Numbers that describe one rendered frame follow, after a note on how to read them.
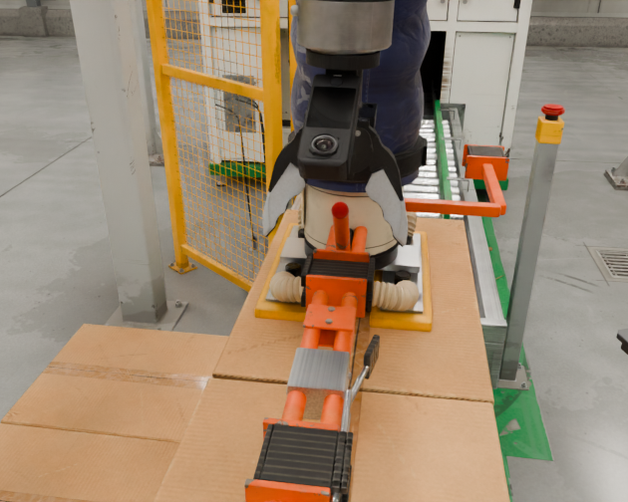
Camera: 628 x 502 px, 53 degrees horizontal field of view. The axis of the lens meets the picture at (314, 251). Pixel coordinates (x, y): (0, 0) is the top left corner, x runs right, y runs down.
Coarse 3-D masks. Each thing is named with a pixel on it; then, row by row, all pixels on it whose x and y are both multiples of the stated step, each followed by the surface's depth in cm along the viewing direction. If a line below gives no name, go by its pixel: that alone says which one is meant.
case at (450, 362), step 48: (432, 240) 129; (432, 288) 112; (240, 336) 98; (288, 336) 98; (384, 336) 99; (432, 336) 99; (480, 336) 99; (384, 384) 88; (432, 384) 88; (480, 384) 88
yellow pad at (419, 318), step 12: (408, 240) 118; (420, 240) 123; (420, 252) 119; (384, 276) 111; (396, 276) 106; (408, 276) 106; (420, 276) 111; (420, 288) 107; (420, 300) 104; (372, 312) 102; (384, 312) 101; (396, 312) 101; (408, 312) 101; (420, 312) 101; (372, 324) 100; (384, 324) 100; (396, 324) 100; (408, 324) 99; (420, 324) 99; (432, 324) 99
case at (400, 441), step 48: (240, 384) 88; (192, 432) 80; (240, 432) 80; (384, 432) 80; (432, 432) 80; (480, 432) 80; (192, 480) 73; (240, 480) 73; (384, 480) 73; (432, 480) 73; (480, 480) 73
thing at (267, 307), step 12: (288, 228) 129; (276, 264) 115; (288, 264) 109; (300, 264) 114; (300, 276) 109; (264, 288) 108; (264, 300) 104; (276, 300) 104; (264, 312) 102; (276, 312) 102; (288, 312) 102; (300, 312) 101
